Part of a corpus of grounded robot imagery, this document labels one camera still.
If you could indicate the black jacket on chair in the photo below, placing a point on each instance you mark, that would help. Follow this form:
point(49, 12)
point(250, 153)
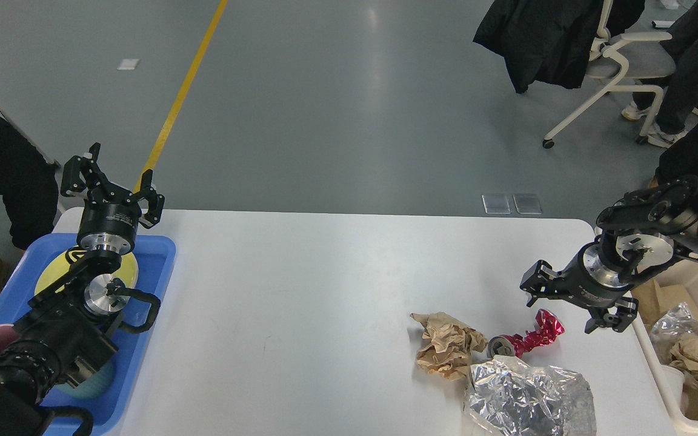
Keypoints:
point(541, 41)

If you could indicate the brown paper ball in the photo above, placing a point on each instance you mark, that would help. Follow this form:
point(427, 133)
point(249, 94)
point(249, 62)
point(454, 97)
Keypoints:
point(449, 345)

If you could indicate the yellow plate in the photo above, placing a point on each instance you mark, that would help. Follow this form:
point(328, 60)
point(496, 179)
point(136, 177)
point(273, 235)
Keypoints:
point(128, 271)

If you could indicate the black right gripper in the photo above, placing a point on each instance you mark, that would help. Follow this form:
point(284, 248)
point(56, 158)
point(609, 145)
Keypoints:
point(588, 283)

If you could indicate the aluminium foil sheet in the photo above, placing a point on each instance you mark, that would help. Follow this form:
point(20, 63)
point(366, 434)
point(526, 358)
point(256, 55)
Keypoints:
point(506, 396)
point(667, 330)

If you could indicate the red foil wrapper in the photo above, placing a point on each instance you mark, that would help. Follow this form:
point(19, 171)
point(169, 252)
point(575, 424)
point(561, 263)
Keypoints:
point(548, 329)

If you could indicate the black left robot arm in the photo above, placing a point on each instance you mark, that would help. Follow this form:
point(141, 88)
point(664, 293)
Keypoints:
point(65, 337)

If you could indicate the white office chair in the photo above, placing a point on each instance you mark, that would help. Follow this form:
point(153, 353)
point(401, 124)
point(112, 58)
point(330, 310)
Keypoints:
point(623, 62)

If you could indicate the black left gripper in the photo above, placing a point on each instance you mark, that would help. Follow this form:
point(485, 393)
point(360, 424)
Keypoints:
point(104, 225)

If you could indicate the green grey mug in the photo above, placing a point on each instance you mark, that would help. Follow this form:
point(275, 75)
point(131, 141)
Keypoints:
point(92, 387)

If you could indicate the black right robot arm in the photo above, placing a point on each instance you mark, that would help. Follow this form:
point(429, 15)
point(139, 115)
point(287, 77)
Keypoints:
point(641, 235)

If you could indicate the person in black clothes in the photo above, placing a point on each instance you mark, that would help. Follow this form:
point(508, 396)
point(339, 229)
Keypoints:
point(27, 186)

